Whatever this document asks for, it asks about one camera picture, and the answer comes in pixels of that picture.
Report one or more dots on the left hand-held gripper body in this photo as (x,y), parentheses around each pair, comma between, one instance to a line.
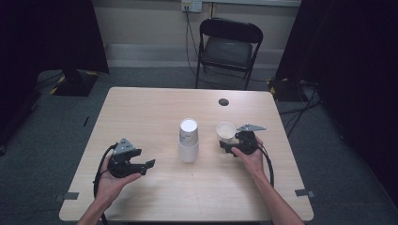
(120,167)

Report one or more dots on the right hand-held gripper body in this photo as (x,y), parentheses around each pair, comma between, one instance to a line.
(247,143)

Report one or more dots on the printed white paper cup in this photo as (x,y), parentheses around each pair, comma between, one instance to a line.
(226,129)
(188,131)

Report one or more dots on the person's right hand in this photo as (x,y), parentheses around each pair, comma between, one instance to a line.
(255,162)

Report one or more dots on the person's left hand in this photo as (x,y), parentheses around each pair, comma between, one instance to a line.
(109,187)

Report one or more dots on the plain white paper cup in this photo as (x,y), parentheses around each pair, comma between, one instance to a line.
(188,154)

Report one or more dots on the black round table grommet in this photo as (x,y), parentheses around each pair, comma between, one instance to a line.
(223,102)

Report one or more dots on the black marker pen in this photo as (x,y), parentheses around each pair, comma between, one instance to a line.
(86,121)

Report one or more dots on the grey tape strip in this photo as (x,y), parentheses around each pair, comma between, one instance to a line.
(70,196)
(304,193)

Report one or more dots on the black stand base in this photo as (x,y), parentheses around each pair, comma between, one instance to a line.
(75,83)
(286,90)

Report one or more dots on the black folding chair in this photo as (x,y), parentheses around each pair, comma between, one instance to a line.
(230,47)

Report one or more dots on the black curtain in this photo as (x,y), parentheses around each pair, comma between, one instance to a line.
(47,37)
(350,62)

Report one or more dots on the white wall socket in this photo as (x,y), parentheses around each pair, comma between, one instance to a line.
(191,5)

